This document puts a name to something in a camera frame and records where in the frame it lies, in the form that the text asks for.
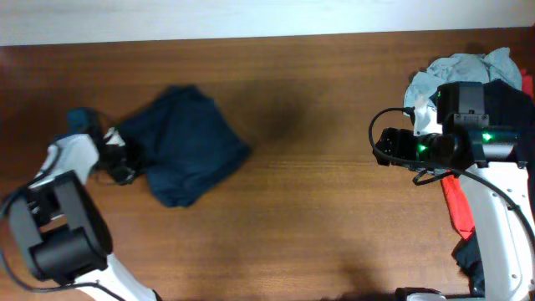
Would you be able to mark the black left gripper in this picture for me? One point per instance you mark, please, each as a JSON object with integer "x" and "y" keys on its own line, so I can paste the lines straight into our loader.
{"x": 127, "y": 178}

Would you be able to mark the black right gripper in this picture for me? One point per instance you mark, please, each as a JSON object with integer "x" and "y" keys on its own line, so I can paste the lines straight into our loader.
{"x": 401, "y": 138}

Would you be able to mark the dark navy blue shorts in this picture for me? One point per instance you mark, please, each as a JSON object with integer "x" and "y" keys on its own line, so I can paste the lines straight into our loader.
{"x": 183, "y": 144}

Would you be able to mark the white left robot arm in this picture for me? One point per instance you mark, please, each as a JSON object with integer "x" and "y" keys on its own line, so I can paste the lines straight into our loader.
{"x": 58, "y": 229}

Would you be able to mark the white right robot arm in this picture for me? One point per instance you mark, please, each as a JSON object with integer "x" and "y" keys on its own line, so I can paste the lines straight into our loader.
{"x": 482, "y": 134}

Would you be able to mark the red garment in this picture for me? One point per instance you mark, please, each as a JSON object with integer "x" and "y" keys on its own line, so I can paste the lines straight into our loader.
{"x": 456, "y": 201}

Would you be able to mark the black garment in pile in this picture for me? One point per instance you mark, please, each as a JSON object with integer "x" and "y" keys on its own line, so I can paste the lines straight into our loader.
{"x": 472, "y": 259}

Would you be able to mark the light blue grey garment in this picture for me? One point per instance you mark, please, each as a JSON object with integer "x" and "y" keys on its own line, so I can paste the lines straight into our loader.
{"x": 483, "y": 68}

